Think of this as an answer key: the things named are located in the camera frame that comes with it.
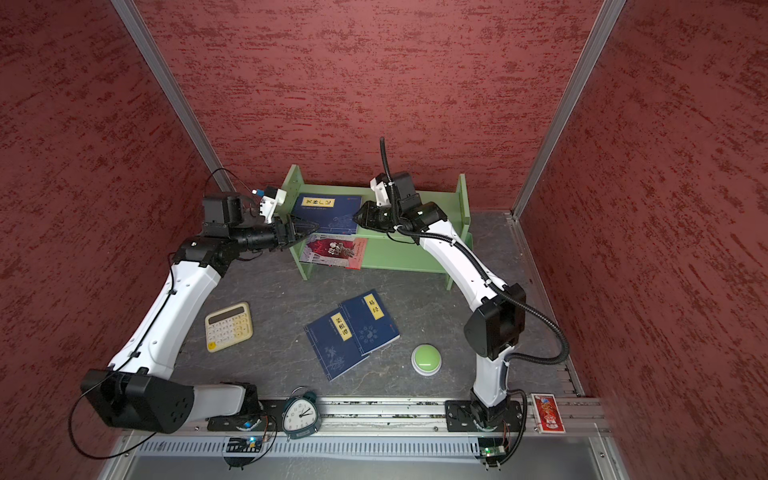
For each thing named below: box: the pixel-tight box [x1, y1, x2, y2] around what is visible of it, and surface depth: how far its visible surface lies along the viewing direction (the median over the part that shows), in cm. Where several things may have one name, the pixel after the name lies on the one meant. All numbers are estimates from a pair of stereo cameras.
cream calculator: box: [205, 301, 253, 353], surface depth 89 cm
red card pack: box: [531, 393, 566, 434], surface depth 75 cm
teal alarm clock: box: [282, 386, 322, 442], surface depth 72 cm
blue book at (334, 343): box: [304, 306, 370, 382], surface depth 88 cm
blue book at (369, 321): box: [341, 289, 401, 357], surface depth 91 cm
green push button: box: [411, 343, 442, 377], surface depth 84 cm
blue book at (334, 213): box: [291, 193, 362, 235], surface depth 83 cm
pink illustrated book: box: [299, 233, 369, 270], surface depth 94 cm
